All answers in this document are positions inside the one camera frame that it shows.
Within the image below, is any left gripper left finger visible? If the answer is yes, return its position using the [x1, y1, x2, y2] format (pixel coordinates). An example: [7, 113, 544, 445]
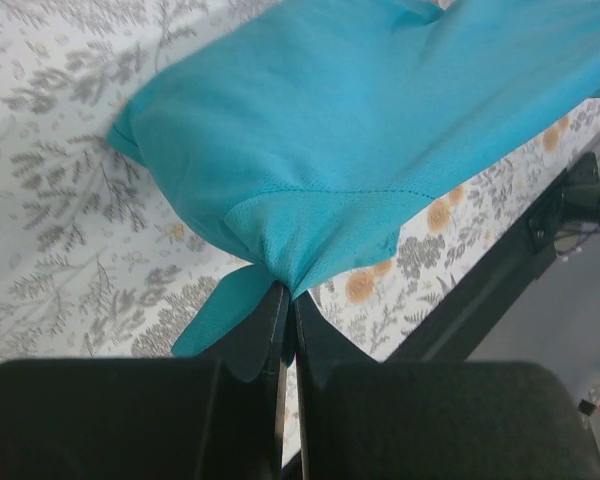
[0, 283, 289, 479]

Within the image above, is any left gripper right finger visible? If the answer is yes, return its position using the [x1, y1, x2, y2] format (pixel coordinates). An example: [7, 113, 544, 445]
[293, 295, 600, 479]

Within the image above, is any teal t shirt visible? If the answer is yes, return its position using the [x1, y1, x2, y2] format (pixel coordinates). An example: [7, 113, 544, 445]
[107, 1, 600, 356]

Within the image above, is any floral patterned table mat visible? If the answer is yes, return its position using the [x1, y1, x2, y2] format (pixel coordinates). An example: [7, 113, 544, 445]
[0, 1, 600, 362]

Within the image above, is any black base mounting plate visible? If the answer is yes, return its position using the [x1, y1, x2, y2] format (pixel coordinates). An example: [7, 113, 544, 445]
[282, 152, 600, 480]

